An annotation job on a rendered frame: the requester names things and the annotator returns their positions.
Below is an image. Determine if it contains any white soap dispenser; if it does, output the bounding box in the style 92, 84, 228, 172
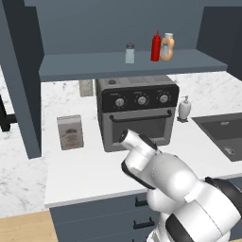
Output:
177, 95, 193, 123

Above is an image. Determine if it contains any red ketchup bottle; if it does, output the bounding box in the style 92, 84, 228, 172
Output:
149, 30, 163, 62

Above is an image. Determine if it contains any black oven door handle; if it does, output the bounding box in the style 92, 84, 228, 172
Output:
109, 109, 173, 124

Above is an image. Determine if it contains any black stove grate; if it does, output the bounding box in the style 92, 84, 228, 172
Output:
0, 94, 17, 133

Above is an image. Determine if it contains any grey cardboard box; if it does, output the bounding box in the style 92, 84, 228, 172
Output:
56, 114, 85, 151

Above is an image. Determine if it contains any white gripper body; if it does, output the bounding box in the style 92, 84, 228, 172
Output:
117, 129, 142, 151

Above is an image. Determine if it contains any orange condiment bottle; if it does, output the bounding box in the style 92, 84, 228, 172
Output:
159, 32, 176, 62

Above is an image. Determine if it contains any blue-grey drawer front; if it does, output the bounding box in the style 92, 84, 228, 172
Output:
48, 192, 159, 225
52, 215, 162, 242

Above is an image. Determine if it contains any blue-grey cabinet door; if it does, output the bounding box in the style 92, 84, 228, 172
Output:
196, 0, 242, 82
0, 0, 45, 160

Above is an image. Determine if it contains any open blue-grey wall cabinet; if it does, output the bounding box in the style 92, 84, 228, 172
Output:
23, 0, 242, 83

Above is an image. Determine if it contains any toaster oven glass door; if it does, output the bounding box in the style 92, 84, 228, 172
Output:
97, 108, 178, 153

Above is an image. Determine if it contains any clear shaker with grey cap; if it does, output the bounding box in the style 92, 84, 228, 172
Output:
125, 43, 136, 65

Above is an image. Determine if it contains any black drawer handle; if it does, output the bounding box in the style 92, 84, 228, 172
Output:
132, 217, 156, 231
134, 196, 149, 208

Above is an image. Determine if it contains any dark grey sink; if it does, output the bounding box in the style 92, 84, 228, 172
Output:
191, 112, 242, 163

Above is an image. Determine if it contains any grey toaster oven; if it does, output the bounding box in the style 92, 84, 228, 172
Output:
95, 75, 181, 153

